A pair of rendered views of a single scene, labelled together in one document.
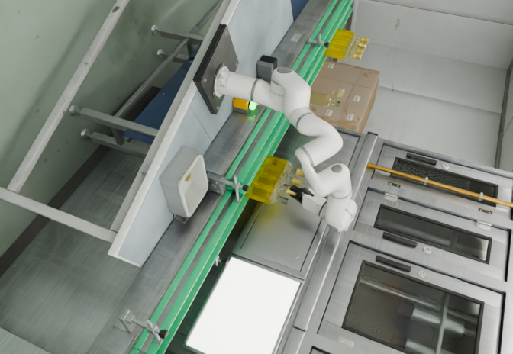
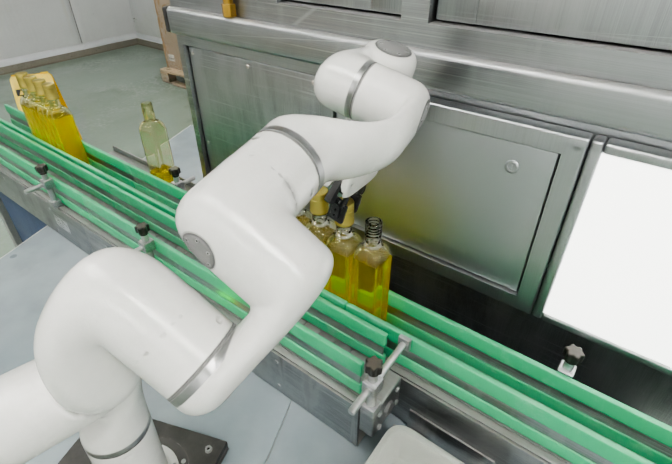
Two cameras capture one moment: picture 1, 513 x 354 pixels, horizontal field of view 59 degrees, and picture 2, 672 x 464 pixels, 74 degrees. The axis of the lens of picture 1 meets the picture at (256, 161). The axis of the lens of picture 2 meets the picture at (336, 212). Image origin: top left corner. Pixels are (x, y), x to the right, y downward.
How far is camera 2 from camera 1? 133 cm
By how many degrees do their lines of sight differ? 17
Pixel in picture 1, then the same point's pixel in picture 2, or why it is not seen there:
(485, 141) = not seen: outside the picture
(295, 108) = (68, 416)
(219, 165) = (336, 404)
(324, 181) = (264, 293)
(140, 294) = not seen: outside the picture
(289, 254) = (509, 182)
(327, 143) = (107, 331)
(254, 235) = (472, 261)
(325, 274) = (558, 79)
